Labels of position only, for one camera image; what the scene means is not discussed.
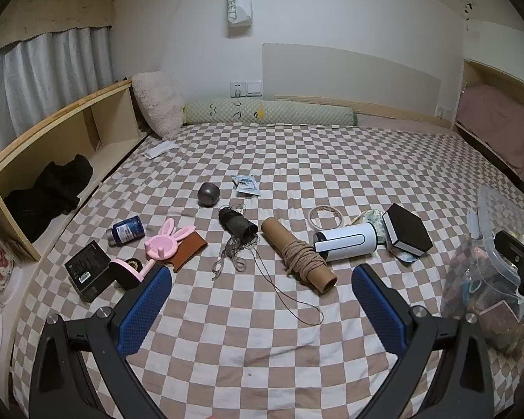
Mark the floral fabric pouch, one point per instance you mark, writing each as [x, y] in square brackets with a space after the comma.
[373, 218]

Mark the grey metallic ball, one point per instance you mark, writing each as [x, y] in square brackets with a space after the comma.
[208, 194]

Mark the black clothing pile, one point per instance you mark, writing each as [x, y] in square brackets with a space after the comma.
[48, 192]

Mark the white curtain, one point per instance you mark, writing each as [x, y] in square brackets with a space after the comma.
[48, 83]

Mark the green bolster pillow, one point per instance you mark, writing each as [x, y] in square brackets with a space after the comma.
[266, 111]

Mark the clear tape roll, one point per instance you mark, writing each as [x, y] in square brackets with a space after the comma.
[313, 217]

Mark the brown leather pouch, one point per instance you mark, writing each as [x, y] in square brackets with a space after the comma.
[187, 251]

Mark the black thread spool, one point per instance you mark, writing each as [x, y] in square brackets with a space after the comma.
[238, 226]

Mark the black round tin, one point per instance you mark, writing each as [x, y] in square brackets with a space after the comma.
[136, 264]

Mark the pink bunny phone stand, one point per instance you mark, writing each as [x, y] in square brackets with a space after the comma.
[161, 244]

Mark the beige curtain valance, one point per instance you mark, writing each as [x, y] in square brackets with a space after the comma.
[48, 13]

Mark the clear plastic storage container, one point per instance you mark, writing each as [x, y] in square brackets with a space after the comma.
[476, 288]

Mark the small blue white sachet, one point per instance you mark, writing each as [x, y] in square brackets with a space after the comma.
[246, 185]

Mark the clear plastic strip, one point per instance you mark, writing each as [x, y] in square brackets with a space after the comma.
[227, 262]

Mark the black cardboard box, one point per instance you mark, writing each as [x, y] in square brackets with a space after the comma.
[85, 273]

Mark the white cylindrical water pump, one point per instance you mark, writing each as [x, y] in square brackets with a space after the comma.
[349, 240]

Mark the pink bedding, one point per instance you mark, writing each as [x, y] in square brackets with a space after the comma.
[498, 126]

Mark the white hanging paper bag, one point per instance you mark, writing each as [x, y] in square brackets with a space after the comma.
[238, 2]

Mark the blue pill bottle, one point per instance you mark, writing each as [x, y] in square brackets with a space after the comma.
[126, 230]

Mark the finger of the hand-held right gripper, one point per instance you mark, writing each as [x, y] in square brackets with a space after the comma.
[513, 248]

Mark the cardboard tube with twine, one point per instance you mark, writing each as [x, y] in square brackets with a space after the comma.
[279, 231]

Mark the black hexagonal box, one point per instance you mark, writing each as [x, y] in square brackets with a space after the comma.
[408, 227]

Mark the wooden bed frame rail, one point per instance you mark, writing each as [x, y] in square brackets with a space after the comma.
[375, 111]

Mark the fluffy cream pillow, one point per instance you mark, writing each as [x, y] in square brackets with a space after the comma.
[159, 100]

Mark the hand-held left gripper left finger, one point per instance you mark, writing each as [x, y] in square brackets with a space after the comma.
[146, 310]

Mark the white flat packet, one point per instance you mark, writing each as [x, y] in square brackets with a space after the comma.
[159, 149]

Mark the wooden bedside shelf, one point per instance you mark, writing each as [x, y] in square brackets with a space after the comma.
[113, 118]

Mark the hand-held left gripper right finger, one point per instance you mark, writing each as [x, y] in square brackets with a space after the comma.
[377, 310]

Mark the wooden alcove cabinet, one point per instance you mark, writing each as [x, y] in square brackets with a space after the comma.
[498, 76]

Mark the white wall socket panel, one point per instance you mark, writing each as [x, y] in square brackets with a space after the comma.
[246, 88]

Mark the checkered bed sheet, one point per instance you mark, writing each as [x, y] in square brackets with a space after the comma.
[244, 336]

